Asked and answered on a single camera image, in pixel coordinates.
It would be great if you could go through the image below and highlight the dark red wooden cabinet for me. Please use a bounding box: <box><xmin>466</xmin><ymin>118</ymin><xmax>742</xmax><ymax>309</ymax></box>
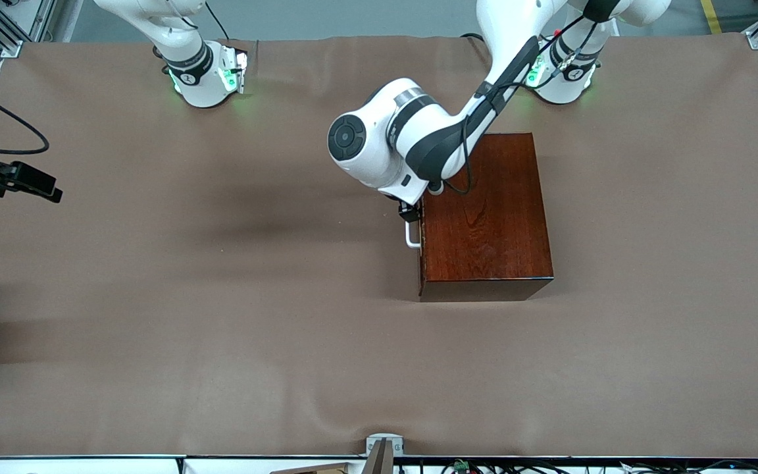
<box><xmin>417</xmin><ymin>132</ymin><xmax>555</xmax><ymax>303</ymax></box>

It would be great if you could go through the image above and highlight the brown table cover mat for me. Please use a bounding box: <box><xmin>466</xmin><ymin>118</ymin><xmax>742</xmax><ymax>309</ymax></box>
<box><xmin>0</xmin><ymin>33</ymin><xmax>758</xmax><ymax>460</ymax></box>

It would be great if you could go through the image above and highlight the tan wooden board piece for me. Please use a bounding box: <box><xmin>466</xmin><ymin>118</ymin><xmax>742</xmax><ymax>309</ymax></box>
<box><xmin>269</xmin><ymin>462</ymin><xmax>348</xmax><ymax>474</ymax></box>

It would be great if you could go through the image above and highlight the grey metal mount clamp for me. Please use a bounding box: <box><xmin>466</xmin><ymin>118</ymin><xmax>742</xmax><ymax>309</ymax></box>
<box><xmin>365</xmin><ymin>433</ymin><xmax>405</xmax><ymax>474</ymax></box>

